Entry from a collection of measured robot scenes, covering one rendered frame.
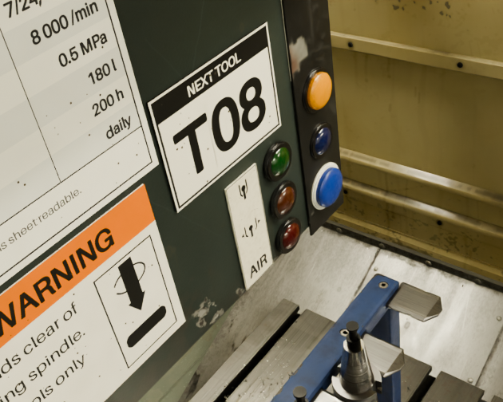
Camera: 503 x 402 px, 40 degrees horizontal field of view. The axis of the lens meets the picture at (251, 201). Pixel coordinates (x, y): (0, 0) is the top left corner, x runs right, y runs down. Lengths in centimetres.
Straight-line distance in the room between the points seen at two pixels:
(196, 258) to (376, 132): 106
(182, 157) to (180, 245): 5
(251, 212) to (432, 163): 100
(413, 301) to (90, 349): 70
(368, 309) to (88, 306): 67
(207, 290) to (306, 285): 122
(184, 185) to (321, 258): 129
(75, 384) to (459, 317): 122
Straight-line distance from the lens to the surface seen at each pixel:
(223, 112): 39
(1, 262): 31
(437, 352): 151
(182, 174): 37
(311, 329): 140
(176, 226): 39
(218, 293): 44
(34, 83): 30
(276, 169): 44
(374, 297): 100
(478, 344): 151
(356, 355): 85
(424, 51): 128
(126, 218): 35
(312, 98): 45
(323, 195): 49
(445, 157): 139
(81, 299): 35
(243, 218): 43
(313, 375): 92
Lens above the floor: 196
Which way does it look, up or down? 38 degrees down
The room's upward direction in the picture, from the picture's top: 10 degrees counter-clockwise
